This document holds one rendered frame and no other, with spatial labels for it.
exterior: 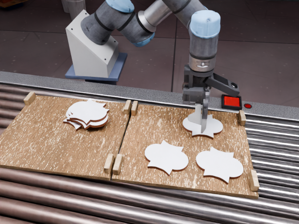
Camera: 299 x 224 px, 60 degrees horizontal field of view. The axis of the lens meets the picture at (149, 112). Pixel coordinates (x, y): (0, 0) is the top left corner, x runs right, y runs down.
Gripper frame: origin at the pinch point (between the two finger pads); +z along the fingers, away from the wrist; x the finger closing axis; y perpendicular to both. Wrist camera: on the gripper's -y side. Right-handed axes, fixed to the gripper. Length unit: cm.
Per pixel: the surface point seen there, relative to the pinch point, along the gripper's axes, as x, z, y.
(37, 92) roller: -14, 2, 69
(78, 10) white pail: -323, 70, 182
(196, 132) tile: 4.2, 2.6, 2.3
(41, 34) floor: -267, 85, 223
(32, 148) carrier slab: 18, 1, 54
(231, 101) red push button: -17.6, 5.2, -11.4
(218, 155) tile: 13.6, 3.0, -4.6
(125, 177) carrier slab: 24.7, 2.7, 22.3
